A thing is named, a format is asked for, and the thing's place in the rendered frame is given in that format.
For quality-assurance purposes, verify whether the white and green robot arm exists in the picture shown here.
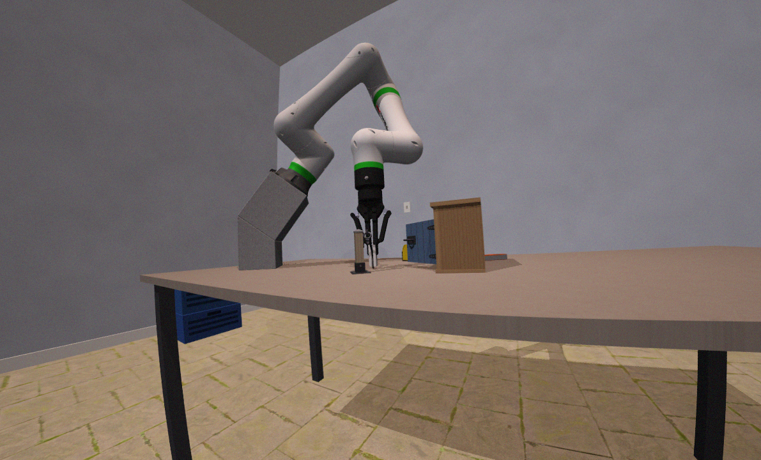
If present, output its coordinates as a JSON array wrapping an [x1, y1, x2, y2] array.
[[270, 43, 423, 196]]

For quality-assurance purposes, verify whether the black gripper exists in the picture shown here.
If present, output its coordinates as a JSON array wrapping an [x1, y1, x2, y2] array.
[[350, 188, 392, 266]]

